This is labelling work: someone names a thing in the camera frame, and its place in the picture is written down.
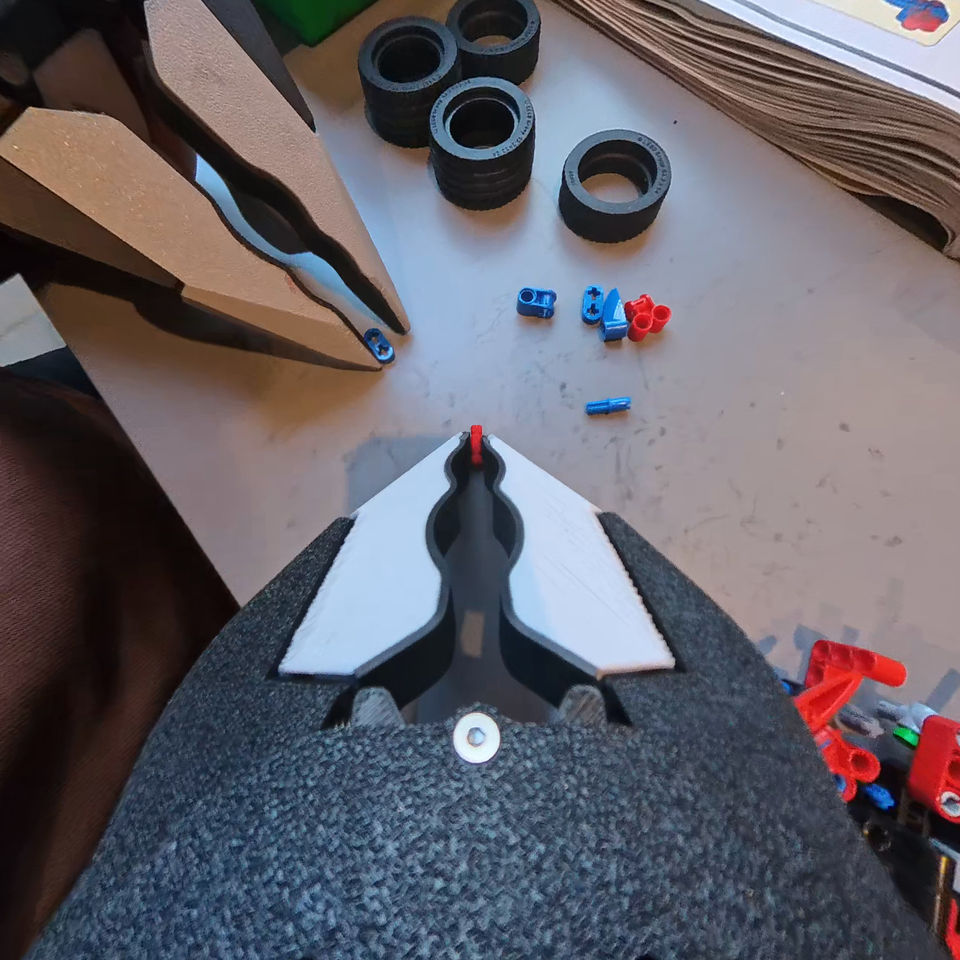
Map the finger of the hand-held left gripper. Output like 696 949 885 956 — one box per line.
141 0 412 336
0 106 384 372

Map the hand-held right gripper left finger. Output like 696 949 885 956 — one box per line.
277 433 475 706

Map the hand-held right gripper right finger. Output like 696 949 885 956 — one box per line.
478 435 678 702

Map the green plastic bin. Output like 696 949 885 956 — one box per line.
251 0 376 48

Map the toy brick car model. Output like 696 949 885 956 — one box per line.
776 639 960 946

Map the thick building instruction booklet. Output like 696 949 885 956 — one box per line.
555 0 960 260

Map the grey desk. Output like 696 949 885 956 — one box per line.
33 0 960 721

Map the black rubber toy tire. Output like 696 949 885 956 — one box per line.
558 129 674 245
429 76 537 211
446 0 543 85
357 16 462 150

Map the red triple-hole brick connector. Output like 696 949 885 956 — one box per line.
624 294 673 342

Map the person's brown sweater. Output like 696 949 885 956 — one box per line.
0 375 241 960

